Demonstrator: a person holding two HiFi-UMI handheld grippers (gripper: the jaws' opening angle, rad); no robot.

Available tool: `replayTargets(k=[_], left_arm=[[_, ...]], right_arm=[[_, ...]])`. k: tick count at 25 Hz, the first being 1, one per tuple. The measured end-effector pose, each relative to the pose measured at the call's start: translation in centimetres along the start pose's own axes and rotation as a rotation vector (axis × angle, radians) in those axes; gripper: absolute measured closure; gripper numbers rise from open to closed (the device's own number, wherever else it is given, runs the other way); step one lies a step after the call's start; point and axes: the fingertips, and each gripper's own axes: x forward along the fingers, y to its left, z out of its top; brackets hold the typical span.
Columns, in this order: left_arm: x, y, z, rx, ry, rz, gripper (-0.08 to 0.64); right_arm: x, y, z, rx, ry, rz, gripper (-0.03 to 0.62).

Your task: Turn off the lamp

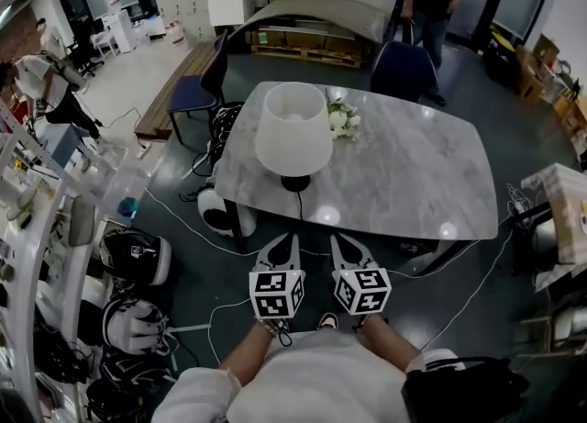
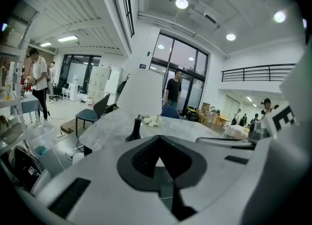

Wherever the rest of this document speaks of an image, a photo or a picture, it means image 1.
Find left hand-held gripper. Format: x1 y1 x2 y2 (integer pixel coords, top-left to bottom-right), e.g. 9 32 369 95
249 232 307 320

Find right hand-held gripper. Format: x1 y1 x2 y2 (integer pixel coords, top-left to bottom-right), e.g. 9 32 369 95
330 233 393 317

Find black lamp cable with switch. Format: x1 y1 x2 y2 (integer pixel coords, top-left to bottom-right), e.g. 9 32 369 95
295 189 307 234

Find table lamp with cream shade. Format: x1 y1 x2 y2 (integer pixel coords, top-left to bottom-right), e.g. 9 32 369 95
254 81 335 193

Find person's right forearm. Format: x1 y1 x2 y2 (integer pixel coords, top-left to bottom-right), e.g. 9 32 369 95
361 313 422 374

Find person's left forearm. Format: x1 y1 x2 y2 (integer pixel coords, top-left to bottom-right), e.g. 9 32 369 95
218 317 282 388

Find grey marble table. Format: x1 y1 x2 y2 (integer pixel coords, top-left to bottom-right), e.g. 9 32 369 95
214 81 500 275

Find person's white shirt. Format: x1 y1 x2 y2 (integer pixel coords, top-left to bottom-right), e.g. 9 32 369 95
150 328 464 423

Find white flower bouquet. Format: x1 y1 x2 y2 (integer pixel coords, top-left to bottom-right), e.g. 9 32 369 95
326 98 362 141

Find black white backpack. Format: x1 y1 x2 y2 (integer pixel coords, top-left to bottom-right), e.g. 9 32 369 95
208 102 245 174

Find black white helmet pack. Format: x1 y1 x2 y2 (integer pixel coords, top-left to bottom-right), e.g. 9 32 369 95
99 228 173 287

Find black bag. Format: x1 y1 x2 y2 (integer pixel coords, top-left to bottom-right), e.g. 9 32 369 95
401 356 532 423

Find clear plastic storage box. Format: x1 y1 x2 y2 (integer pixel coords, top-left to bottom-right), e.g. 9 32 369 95
80 145 152 229

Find dark upholstered chair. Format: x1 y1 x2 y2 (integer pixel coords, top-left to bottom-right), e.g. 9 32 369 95
166 28 229 145

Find wooden bench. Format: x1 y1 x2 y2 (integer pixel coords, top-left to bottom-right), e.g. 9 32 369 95
134 39 217 140

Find blue chair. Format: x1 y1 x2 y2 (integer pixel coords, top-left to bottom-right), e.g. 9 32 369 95
370 40 439 104

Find wooden pallet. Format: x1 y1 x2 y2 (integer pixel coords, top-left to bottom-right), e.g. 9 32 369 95
250 43 363 70

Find flat cardboard boxes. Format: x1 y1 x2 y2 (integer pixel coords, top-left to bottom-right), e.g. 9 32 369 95
245 28 363 53

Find white red canister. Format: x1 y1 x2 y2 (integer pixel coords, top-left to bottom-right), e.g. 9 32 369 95
165 20 187 46

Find curved grey tabletop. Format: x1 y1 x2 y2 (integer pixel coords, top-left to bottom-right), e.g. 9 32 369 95
228 0 391 46

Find white shelf rack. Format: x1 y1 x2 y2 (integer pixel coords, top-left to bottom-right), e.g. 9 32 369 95
0 99 100 423

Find stack of cardboard boxes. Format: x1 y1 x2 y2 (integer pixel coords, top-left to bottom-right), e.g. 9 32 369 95
515 33 587 138

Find white low cabinet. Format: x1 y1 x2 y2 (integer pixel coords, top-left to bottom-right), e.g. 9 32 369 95
101 8 138 53

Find black office chair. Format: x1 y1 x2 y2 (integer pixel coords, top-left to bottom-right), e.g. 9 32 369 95
68 17 105 78

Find white floor cable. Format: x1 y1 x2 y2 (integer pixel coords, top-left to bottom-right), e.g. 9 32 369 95
144 186 260 258
384 228 514 280

